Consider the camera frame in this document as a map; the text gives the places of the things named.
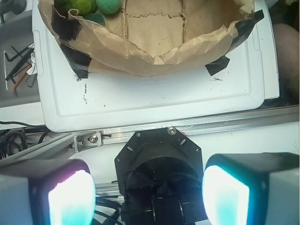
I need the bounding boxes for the brown paper bag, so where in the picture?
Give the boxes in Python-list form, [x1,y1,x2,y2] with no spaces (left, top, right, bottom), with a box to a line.
[38,0,256,78]

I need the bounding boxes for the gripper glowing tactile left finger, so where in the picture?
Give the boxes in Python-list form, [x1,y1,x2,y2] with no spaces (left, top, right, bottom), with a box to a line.
[0,159,96,225]

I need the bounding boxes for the black hex keys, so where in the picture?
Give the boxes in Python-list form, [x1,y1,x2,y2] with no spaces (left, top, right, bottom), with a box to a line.
[4,42,35,81]

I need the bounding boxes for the orange hex key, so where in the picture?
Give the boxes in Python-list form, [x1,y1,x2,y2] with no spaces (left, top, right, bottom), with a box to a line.
[13,64,32,96]

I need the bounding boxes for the black cables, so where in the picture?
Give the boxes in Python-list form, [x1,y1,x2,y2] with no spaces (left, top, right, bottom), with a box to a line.
[0,120,51,160]

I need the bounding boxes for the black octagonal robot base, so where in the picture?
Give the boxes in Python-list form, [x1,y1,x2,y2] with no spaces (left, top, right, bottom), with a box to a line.
[115,127,207,225]

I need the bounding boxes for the metal corner bracket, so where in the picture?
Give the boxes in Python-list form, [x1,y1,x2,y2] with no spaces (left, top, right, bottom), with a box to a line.
[73,131,103,153]

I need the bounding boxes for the lime green ball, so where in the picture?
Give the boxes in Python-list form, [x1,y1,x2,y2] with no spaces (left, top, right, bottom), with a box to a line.
[70,0,97,16]

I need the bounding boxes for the teal green yarn ball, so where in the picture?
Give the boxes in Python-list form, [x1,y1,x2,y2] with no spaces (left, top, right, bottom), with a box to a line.
[96,0,122,15]

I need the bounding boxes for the dark green ball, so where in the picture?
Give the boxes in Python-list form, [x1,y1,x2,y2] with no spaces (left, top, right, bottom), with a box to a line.
[83,13,105,26]

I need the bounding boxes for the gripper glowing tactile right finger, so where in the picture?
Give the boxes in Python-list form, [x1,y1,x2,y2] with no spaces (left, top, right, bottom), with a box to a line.
[202,152,300,225]

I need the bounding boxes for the aluminium extrusion rail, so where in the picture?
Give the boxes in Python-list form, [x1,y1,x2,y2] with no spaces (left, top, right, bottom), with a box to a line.
[6,105,300,168]

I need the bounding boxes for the white plastic tray lid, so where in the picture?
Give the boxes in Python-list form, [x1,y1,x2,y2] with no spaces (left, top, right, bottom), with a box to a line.
[32,0,279,132]

